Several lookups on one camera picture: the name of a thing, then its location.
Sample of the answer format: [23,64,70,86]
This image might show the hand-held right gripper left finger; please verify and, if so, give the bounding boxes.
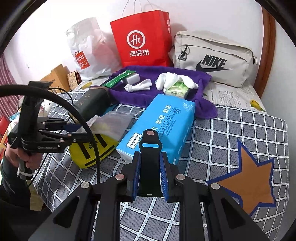
[28,152,141,241]

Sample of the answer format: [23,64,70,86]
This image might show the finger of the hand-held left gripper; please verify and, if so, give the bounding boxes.
[39,131,90,149]
[38,116,81,133]

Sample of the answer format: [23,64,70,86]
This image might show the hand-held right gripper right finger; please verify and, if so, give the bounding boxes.
[159,152,270,241]

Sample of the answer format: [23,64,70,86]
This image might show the clear plastic bag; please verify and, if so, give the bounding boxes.
[79,111,142,142]

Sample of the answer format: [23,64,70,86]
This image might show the white sponge block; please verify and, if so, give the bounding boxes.
[122,73,142,85]

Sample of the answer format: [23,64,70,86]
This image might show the person's left forearm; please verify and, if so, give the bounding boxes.
[0,160,31,211]

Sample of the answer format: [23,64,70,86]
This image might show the person's left hand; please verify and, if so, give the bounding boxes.
[5,148,42,171]

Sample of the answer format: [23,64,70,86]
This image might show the white plush toy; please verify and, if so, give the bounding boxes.
[38,99,55,116]

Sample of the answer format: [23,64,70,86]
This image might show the yellow striped bag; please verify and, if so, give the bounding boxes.
[69,134,119,169]

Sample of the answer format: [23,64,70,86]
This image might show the striped curtain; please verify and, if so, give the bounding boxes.
[0,52,25,121]

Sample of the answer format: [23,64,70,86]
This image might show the red chair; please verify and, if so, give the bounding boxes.
[0,116,11,149]

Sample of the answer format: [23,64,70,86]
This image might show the dark green pouch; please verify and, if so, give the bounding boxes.
[73,86,111,117]

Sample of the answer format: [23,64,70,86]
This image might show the brown cardboard boxes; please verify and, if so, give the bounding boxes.
[39,64,71,94]

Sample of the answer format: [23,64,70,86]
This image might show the small brown box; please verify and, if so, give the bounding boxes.
[67,71,81,91]

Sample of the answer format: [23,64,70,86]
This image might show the blue tissue pack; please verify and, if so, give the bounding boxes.
[116,93,196,165]

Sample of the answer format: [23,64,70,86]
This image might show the checked blanket with star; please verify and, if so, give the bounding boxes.
[32,91,289,241]

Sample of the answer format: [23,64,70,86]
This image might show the green flat packet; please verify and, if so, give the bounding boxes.
[102,70,137,88]

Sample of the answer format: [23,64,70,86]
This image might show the white plastic shopping bag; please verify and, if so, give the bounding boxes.
[67,17,122,81]

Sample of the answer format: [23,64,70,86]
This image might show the rolled white sock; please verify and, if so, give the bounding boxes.
[124,79,152,92]

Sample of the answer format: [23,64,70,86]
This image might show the green tissue packet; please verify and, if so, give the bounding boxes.
[165,81,189,96]

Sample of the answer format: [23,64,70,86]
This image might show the purple towel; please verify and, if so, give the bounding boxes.
[107,65,218,120]

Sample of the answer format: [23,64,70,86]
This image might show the red paper bag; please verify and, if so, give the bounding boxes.
[110,0,173,68]

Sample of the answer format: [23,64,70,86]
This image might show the beige zip bag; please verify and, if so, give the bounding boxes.
[168,31,259,88]

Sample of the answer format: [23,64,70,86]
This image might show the wooden headboard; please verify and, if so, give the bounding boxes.
[261,5,277,99]

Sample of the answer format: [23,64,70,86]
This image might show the thick black cable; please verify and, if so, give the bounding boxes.
[0,84,102,188]

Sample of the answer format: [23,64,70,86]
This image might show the thin black cable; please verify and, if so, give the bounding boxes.
[28,88,78,187]

